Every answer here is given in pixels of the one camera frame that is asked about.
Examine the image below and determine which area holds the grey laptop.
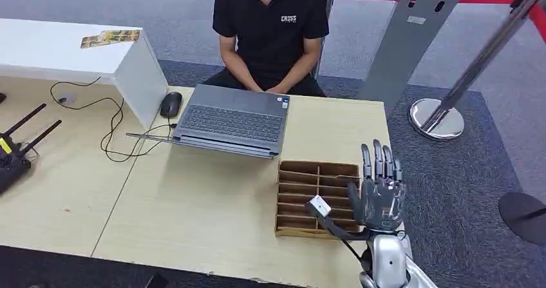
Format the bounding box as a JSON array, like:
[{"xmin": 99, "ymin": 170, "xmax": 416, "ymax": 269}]
[{"xmin": 126, "ymin": 83, "xmax": 291, "ymax": 160}]

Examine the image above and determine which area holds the person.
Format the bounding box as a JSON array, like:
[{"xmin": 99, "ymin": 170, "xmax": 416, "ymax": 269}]
[{"xmin": 202, "ymin": 0, "xmax": 330, "ymax": 98}]

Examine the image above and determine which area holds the printed card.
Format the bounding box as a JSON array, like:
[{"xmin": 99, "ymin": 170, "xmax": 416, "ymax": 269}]
[{"xmin": 80, "ymin": 29, "xmax": 141, "ymax": 50}]

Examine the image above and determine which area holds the black computer mouse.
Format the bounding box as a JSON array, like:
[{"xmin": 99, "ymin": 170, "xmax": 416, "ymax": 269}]
[{"xmin": 159, "ymin": 91, "xmax": 184, "ymax": 120}]

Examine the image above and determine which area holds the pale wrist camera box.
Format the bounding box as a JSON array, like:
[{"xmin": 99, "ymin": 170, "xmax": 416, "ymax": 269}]
[{"xmin": 308, "ymin": 195, "xmax": 332, "ymax": 218}]

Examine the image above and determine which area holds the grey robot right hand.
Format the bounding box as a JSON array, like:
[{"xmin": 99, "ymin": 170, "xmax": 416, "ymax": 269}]
[{"xmin": 347, "ymin": 139, "xmax": 408, "ymax": 232}]

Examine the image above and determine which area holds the white shelf box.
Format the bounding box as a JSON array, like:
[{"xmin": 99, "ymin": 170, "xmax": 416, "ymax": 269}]
[{"xmin": 0, "ymin": 17, "xmax": 170, "ymax": 130}]

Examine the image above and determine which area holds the black router with antennas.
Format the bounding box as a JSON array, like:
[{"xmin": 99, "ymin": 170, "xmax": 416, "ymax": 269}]
[{"xmin": 0, "ymin": 102, "xmax": 63, "ymax": 196}]

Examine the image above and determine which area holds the wooden card box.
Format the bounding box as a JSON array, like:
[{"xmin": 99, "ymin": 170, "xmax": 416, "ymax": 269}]
[{"xmin": 275, "ymin": 160, "xmax": 363, "ymax": 240}]

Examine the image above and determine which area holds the grey metal table stand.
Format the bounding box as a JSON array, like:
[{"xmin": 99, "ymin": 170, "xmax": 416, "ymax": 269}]
[{"xmin": 356, "ymin": 0, "xmax": 528, "ymax": 117}]

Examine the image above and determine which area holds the black round base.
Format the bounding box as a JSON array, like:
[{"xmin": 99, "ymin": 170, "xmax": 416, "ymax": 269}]
[{"xmin": 498, "ymin": 192, "xmax": 546, "ymax": 248}]

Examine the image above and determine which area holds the black cable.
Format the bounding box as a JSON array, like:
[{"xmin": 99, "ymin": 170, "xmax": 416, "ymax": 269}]
[{"xmin": 49, "ymin": 77, "xmax": 178, "ymax": 164}]

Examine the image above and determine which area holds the chrome stanchion post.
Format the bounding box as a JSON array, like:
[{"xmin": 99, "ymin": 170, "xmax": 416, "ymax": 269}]
[{"xmin": 408, "ymin": 0, "xmax": 543, "ymax": 142}]

